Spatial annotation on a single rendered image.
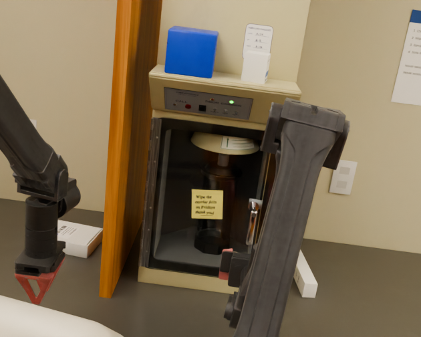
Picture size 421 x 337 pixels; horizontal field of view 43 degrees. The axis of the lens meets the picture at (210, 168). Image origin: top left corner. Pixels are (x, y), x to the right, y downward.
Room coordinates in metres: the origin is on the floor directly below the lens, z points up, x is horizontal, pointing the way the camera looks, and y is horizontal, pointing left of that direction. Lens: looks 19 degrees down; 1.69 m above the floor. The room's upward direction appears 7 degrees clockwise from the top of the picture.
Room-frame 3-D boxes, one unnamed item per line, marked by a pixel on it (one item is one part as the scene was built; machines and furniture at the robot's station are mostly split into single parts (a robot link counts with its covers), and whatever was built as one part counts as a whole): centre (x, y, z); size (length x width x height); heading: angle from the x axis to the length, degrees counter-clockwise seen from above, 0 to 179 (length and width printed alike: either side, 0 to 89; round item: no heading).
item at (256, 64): (1.15, -0.07, 1.54); 0.05 x 0.05 x 0.06; 80
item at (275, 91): (1.15, -0.01, 1.46); 0.32 x 0.11 x 0.10; 90
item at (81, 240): (1.36, 0.38, 0.96); 0.16 x 0.12 x 0.04; 82
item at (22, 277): (0.86, 0.29, 1.13); 0.07 x 0.07 x 0.09; 0
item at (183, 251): (1.20, -0.01, 1.19); 0.30 x 0.01 x 0.40; 89
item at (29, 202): (0.88, 0.29, 1.27); 0.07 x 0.06 x 0.07; 169
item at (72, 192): (0.91, 0.29, 1.30); 0.11 x 0.09 x 0.12; 169
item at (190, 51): (1.15, 0.07, 1.56); 0.10 x 0.10 x 0.09; 0
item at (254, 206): (1.17, -0.12, 1.17); 0.05 x 0.03 x 0.10; 179
